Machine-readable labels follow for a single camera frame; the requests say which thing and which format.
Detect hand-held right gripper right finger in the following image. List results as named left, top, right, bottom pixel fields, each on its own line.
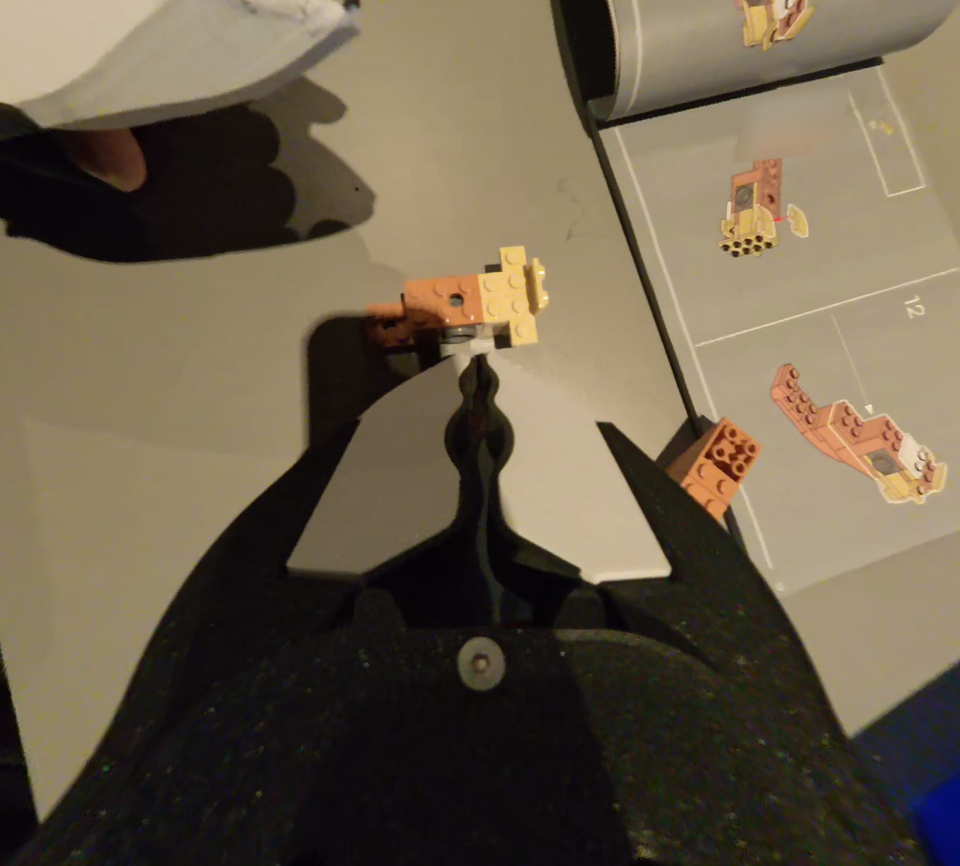
left=476, top=356, right=672, bottom=582

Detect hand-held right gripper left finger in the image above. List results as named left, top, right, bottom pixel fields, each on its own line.
left=286, top=356, right=481, bottom=577

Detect brown and tan brick model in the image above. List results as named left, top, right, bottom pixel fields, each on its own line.
left=366, top=245, right=550, bottom=359

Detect grey desk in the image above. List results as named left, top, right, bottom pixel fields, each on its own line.
left=0, top=0, right=960, bottom=822

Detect person's left hand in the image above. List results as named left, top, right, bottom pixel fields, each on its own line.
left=58, top=126, right=148, bottom=192

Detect brown toy brick block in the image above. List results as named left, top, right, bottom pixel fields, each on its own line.
left=663, top=418, right=763, bottom=524

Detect grey instruction booklet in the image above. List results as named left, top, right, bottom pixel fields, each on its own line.
left=538, top=0, right=960, bottom=596

